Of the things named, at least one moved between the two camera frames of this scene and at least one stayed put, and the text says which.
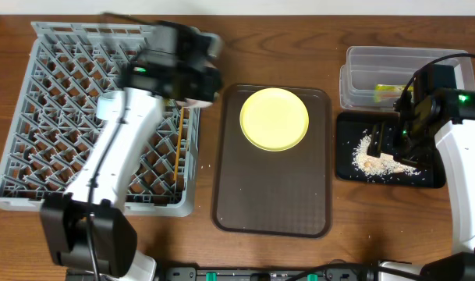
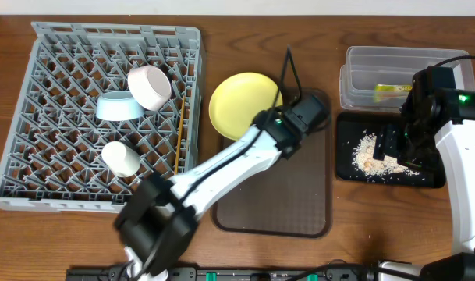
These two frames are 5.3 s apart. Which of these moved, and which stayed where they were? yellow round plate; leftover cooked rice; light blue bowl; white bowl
Moved: yellow round plate; white bowl
Stayed: leftover cooked rice; light blue bowl
